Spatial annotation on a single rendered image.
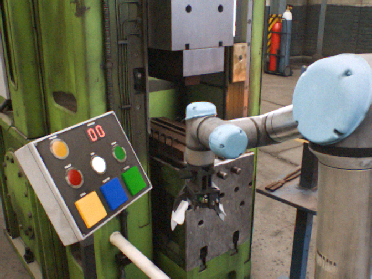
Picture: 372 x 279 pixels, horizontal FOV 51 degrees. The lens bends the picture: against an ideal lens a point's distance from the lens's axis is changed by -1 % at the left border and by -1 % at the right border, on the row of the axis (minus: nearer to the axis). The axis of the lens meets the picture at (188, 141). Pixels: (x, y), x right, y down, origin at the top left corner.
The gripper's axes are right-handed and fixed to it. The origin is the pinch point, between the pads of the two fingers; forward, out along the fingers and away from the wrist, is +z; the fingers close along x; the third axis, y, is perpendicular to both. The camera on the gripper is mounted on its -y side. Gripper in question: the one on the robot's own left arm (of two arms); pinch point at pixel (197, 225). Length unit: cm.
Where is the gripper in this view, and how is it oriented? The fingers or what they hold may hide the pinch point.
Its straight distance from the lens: 113.7
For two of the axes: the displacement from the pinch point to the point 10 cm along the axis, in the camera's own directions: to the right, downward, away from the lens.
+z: 0.0, 9.4, 3.3
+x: 9.5, -1.1, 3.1
